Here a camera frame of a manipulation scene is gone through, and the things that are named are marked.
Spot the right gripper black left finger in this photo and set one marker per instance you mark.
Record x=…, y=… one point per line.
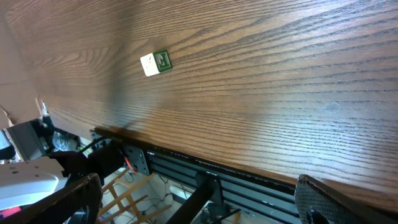
x=85, y=194

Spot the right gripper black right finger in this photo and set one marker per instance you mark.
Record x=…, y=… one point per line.
x=318, y=203

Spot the violin drawing wooden block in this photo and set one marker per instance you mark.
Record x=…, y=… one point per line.
x=156, y=63

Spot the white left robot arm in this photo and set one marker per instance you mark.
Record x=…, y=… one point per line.
x=25, y=183

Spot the wooden chair frame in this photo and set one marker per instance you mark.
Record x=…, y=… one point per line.
x=123, y=201

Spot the black aluminium rail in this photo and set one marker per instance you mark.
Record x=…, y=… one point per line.
x=249, y=192

